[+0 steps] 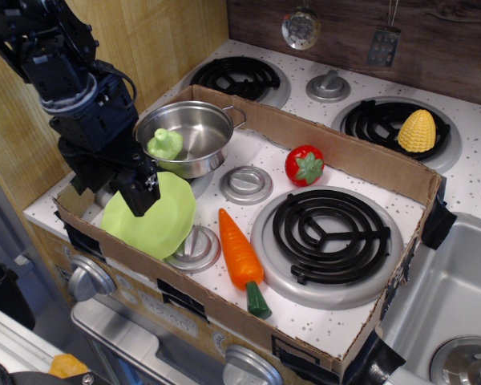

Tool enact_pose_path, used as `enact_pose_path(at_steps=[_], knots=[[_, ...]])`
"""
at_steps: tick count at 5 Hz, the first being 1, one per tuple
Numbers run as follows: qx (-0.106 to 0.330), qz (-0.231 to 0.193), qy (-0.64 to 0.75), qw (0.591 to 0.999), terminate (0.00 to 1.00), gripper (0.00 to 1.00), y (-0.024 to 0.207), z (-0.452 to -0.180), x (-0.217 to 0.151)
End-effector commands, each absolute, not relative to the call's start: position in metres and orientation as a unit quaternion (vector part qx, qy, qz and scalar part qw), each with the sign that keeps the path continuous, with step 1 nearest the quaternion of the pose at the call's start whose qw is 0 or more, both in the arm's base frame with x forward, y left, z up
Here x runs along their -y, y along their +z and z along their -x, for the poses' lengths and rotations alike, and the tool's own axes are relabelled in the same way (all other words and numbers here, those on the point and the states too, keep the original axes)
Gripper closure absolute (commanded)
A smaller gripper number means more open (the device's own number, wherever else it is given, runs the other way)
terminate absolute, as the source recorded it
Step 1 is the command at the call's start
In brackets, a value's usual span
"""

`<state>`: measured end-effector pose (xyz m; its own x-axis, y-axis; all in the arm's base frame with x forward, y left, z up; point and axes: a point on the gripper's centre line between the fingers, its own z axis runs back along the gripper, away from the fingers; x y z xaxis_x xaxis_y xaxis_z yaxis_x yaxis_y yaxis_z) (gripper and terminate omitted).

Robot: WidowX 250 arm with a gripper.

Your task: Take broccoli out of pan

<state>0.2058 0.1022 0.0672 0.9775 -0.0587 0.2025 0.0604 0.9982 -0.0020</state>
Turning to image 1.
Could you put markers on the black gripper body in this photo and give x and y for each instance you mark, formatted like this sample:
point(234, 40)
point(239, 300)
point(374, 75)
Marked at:
point(95, 123)

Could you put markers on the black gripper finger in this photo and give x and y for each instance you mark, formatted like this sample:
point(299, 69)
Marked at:
point(139, 192)

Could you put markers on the light green toy broccoli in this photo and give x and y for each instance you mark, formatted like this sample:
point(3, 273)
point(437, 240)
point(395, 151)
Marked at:
point(165, 144)

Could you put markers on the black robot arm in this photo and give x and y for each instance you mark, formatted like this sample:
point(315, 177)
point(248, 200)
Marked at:
point(40, 40)

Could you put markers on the light green plastic plate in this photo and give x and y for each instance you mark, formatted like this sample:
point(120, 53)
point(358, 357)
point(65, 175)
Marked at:
point(163, 228)

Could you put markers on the silver front stove knob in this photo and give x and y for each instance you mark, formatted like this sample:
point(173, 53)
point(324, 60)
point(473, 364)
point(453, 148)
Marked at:
point(199, 251)

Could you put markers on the silver stove knob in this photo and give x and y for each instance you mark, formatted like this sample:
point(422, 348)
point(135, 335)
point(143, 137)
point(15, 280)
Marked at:
point(246, 185)
point(328, 88)
point(199, 251)

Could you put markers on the stainless steel pot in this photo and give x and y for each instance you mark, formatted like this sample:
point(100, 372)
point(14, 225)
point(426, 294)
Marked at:
point(205, 129)

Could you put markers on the silver centre stove knob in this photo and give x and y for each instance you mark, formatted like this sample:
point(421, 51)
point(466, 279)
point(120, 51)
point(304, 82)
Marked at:
point(246, 185)

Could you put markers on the silver left oven knob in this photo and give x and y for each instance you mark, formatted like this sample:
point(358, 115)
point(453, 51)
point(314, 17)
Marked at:
point(88, 279)

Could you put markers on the silver oven knob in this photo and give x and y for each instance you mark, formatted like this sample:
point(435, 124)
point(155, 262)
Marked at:
point(245, 367)
point(88, 279)

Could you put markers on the orange toy carrot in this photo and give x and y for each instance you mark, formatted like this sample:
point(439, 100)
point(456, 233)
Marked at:
point(244, 268)

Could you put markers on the back left black burner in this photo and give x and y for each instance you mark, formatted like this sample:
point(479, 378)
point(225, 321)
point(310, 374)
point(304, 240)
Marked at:
point(246, 77)

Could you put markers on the black burner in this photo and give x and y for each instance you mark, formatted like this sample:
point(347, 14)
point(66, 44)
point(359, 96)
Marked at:
point(326, 248)
point(379, 119)
point(246, 77)

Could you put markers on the red toy tomato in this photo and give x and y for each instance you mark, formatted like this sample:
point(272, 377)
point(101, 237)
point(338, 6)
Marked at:
point(304, 165)

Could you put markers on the front right black burner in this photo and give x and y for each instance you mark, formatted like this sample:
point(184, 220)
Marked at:
point(326, 248)

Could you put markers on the yellow object bottom left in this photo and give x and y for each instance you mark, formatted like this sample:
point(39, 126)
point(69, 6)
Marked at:
point(64, 366)

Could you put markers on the silver right oven knob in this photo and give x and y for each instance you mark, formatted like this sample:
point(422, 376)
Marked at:
point(245, 367)

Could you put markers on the silver back stove knob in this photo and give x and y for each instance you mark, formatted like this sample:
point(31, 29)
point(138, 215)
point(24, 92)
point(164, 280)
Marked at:
point(328, 88)

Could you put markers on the hanging round metal strainer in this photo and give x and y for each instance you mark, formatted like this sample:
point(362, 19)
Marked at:
point(301, 27)

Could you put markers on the back right black burner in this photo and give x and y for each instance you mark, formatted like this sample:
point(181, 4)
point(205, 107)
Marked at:
point(379, 119)

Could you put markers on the brown cardboard fence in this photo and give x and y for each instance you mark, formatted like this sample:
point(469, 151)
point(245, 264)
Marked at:
point(307, 345)

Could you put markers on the yellow toy corn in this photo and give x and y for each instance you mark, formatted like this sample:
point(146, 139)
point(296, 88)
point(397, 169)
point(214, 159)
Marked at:
point(418, 133)

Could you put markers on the hanging metal spatula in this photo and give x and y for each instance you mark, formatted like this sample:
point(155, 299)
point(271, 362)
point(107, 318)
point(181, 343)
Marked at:
point(384, 44)

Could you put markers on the grey toy sink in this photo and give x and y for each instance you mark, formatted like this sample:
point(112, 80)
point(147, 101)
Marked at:
point(441, 300)

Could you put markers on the silver sink drain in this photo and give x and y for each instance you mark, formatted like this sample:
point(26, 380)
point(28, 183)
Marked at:
point(457, 361)

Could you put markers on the silver oven door handle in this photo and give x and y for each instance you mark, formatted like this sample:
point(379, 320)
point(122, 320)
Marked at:
point(137, 350)

